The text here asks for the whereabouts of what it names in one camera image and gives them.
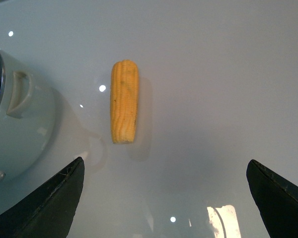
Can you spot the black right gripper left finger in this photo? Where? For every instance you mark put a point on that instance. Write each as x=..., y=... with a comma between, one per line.
x=49, y=210

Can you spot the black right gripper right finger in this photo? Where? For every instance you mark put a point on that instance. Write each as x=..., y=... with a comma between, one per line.
x=276, y=199

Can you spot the yellow corn cob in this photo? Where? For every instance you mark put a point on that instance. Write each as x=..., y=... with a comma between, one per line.
x=124, y=95

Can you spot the pale green steel pot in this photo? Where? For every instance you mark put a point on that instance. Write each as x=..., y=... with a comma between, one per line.
x=27, y=116

